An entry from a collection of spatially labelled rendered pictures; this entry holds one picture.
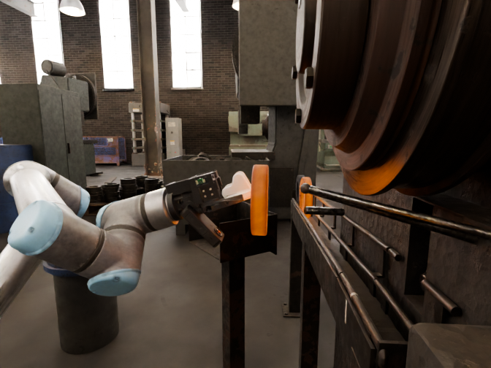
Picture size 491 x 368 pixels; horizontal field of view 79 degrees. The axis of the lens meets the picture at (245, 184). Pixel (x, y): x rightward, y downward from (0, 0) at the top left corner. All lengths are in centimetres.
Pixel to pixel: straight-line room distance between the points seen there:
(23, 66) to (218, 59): 693
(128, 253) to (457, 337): 53
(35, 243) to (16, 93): 346
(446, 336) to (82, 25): 1271
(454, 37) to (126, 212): 62
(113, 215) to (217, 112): 1000
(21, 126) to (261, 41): 263
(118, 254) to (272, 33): 280
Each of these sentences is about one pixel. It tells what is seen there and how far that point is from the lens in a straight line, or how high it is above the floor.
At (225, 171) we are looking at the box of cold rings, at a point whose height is 64.
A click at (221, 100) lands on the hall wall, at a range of 1065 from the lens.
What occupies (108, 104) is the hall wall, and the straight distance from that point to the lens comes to 1192.
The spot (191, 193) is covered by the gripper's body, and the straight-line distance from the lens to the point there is 67.
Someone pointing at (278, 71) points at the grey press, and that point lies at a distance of 312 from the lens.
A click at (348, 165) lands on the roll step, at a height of 92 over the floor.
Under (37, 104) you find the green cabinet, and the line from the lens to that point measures 384.
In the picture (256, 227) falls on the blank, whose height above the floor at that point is 78.
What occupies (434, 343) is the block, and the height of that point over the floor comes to 80.
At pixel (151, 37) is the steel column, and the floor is 311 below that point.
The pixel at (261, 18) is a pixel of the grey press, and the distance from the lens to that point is 322.
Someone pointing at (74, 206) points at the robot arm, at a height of 73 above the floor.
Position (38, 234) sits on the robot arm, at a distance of 58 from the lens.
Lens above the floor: 96
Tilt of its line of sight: 9 degrees down
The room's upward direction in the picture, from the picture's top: straight up
